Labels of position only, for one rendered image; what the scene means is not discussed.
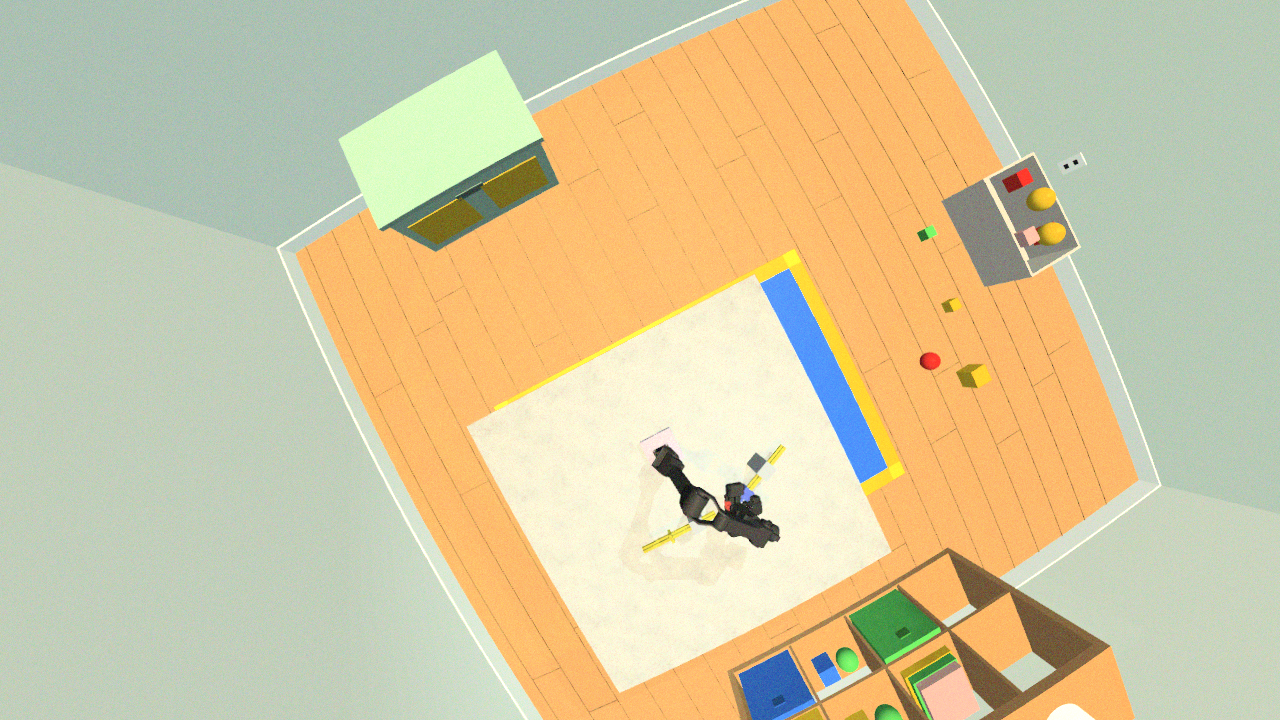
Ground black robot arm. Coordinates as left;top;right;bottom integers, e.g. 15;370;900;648
652;443;781;548

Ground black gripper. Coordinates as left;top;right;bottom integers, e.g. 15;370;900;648
724;482;753;537

